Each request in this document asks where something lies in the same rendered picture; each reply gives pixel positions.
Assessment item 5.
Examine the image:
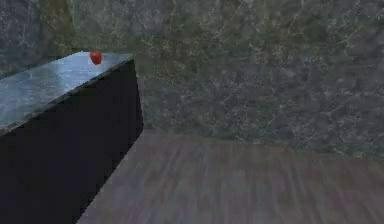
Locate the red tomato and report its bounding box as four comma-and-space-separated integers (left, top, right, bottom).
89, 50, 103, 66

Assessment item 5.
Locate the black counter with marble top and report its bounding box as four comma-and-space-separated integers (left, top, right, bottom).
0, 50, 145, 224

